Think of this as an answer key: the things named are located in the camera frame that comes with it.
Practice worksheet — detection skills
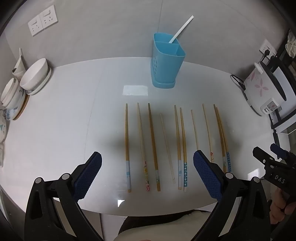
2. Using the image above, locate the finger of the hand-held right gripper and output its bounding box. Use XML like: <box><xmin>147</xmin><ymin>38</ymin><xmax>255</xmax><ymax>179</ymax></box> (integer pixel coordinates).
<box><xmin>270</xmin><ymin>143</ymin><xmax>291</xmax><ymax>161</ymax></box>
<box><xmin>252</xmin><ymin>146</ymin><xmax>277</xmax><ymax>167</ymax></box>

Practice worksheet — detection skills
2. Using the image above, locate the blue patterned bowl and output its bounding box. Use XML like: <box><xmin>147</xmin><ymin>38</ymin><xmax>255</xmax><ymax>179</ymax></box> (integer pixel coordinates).
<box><xmin>0</xmin><ymin>107</ymin><xmax>18</xmax><ymax>121</ymax></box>

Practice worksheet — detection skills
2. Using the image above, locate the black rice cooker cable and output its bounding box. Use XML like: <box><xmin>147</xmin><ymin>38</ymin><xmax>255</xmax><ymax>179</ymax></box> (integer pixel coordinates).
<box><xmin>230</xmin><ymin>74</ymin><xmax>246</xmax><ymax>90</ymax></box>

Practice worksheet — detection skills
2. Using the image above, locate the white flowered rice cooker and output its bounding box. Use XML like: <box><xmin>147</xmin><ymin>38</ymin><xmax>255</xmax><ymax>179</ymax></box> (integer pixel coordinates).
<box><xmin>243</xmin><ymin>61</ymin><xmax>287</xmax><ymax>116</ymax></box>

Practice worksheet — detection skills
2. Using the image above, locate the person's right hand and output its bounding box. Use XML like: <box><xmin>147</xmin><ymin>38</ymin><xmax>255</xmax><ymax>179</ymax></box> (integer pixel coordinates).
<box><xmin>270</xmin><ymin>189</ymin><xmax>296</xmax><ymax>224</ymax></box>

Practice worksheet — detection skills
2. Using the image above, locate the blue plastic utensil holder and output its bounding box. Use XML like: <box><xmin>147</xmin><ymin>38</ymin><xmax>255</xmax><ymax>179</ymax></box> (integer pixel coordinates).
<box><xmin>151</xmin><ymin>33</ymin><xmax>186</xmax><ymax>89</ymax></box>

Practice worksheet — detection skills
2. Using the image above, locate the large white bowl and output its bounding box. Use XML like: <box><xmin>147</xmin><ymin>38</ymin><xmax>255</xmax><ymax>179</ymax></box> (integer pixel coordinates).
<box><xmin>20</xmin><ymin>58</ymin><xmax>48</xmax><ymax>91</ymax></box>

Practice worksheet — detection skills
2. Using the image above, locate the white wall socket with plug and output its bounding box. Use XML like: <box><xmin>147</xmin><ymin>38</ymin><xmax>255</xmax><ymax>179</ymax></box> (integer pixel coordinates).
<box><xmin>259</xmin><ymin>39</ymin><xmax>277</xmax><ymax>58</ymax></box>

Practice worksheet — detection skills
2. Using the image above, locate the white patterned bowl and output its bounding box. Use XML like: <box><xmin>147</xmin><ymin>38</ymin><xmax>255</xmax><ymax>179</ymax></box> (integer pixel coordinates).
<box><xmin>1</xmin><ymin>77</ymin><xmax>26</xmax><ymax>109</ymax></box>

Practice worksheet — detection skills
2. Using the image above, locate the person's clothing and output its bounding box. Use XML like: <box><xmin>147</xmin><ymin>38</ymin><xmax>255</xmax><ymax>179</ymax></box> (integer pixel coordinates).
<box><xmin>114</xmin><ymin>209</ymin><xmax>214</xmax><ymax>241</ymax></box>

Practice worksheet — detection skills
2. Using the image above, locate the brown chopstick blue dotted end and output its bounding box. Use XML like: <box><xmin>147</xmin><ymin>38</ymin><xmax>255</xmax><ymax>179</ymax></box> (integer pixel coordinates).
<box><xmin>180</xmin><ymin>108</ymin><xmax>187</xmax><ymax>192</ymax></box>
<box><xmin>216</xmin><ymin>107</ymin><xmax>232</xmax><ymax>173</ymax></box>

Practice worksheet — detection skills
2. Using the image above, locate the black plug cable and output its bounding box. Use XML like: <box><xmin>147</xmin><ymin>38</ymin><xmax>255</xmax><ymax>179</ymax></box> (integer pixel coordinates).
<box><xmin>261</xmin><ymin>50</ymin><xmax>272</xmax><ymax>68</ymax></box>

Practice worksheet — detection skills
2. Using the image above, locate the black metal rack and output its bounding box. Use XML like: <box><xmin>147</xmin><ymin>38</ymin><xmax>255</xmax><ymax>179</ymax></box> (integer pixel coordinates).
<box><xmin>269</xmin><ymin>29</ymin><xmax>296</xmax><ymax>154</ymax></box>

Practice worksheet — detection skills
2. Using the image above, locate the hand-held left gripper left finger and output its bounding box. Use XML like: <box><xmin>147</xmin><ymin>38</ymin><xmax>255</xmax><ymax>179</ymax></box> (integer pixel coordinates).
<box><xmin>24</xmin><ymin>151</ymin><xmax>102</xmax><ymax>241</ymax></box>

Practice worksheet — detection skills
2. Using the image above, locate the plain pale thin chopstick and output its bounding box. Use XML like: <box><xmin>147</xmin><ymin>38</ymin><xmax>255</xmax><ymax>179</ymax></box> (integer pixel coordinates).
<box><xmin>191</xmin><ymin>110</ymin><xmax>200</xmax><ymax>151</ymax></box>

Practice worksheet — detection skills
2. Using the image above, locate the white bowl teal triangle print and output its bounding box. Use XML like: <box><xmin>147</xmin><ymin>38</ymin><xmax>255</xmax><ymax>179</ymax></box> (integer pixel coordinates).
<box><xmin>0</xmin><ymin>116</ymin><xmax>8</xmax><ymax>143</ymax></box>

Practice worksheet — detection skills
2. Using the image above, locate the white mesh cloth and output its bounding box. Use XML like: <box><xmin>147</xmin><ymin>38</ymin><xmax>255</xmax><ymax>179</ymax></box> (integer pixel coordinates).
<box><xmin>286</xmin><ymin>35</ymin><xmax>296</xmax><ymax>59</ymax></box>

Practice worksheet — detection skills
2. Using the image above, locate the white plate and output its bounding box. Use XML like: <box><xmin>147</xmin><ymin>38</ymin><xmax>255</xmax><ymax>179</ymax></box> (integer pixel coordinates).
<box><xmin>26</xmin><ymin>66</ymin><xmax>52</xmax><ymax>95</ymax></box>

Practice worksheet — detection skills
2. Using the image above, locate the white plastic chopstick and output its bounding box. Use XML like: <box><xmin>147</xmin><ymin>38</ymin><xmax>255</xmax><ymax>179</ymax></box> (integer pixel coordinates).
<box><xmin>170</xmin><ymin>17</ymin><xmax>194</xmax><ymax>44</ymax></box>
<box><xmin>169</xmin><ymin>15</ymin><xmax>193</xmax><ymax>44</ymax></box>

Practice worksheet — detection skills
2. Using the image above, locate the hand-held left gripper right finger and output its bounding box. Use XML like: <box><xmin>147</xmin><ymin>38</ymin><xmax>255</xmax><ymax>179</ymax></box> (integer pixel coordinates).
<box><xmin>192</xmin><ymin>150</ymin><xmax>271</xmax><ymax>241</ymax></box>

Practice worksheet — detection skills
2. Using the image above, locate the white ceramic vessel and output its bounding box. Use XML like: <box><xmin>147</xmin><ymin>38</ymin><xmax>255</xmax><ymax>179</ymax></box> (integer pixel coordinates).
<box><xmin>12</xmin><ymin>47</ymin><xmax>26</xmax><ymax>78</ymax></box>

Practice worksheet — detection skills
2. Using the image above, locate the brown chopstick long white band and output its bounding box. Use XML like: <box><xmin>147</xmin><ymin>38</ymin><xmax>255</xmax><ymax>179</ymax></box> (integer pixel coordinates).
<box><xmin>125</xmin><ymin>103</ymin><xmax>132</xmax><ymax>193</ymax></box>

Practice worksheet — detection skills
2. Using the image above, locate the wooden plate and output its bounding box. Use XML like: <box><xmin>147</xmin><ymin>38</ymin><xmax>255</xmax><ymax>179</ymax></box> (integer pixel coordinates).
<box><xmin>12</xmin><ymin>93</ymin><xmax>30</xmax><ymax>121</ymax></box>

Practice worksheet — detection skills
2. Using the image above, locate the brown chopstick white blue band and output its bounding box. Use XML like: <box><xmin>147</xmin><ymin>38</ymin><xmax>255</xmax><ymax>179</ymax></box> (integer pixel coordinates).
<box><xmin>213</xmin><ymin>104</ymin><xmax>227</xmax><ymax>173</ymax></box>
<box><xmin>174</xmin><ymin>105</ymin><xmax>182</xmax><ymax>190</ymax></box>

